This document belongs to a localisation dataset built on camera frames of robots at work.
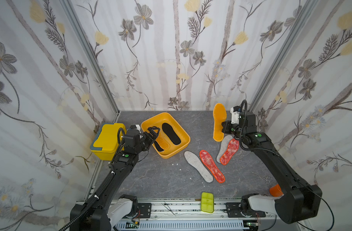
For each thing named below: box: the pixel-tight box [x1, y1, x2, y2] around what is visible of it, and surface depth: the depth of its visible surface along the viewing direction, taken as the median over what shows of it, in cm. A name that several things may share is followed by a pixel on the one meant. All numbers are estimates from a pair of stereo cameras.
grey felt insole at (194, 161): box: [184, 151, 214, 183], surface depth 92 cm
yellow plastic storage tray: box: [141, 112, 191, 159], surface depth 106 cm
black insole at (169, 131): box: [161, 122, 182, 146], surface depth 107 cm
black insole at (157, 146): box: [153, 140, 165, 152], surface depth 99 cm
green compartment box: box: [201, 191, 214, 214], surface depth 78 cm
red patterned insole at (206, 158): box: [199, 150, 226, 184], surface depth 92 cm
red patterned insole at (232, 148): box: [219, 138, 240, 166], surface depth 95 cm
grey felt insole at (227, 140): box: [216, 134, 234, 164], surface depth 100 cm
